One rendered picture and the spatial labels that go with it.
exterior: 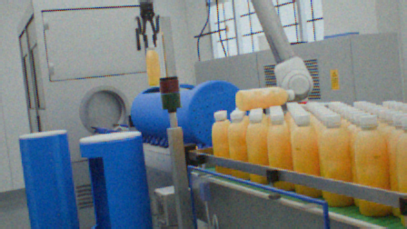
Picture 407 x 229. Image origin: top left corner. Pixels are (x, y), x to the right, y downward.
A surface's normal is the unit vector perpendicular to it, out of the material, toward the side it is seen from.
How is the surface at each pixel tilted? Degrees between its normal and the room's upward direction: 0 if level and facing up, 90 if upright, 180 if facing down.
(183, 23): 90
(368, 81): 90
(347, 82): 90
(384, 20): 90
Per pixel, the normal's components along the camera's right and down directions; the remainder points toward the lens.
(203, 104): 0.39, 0.01
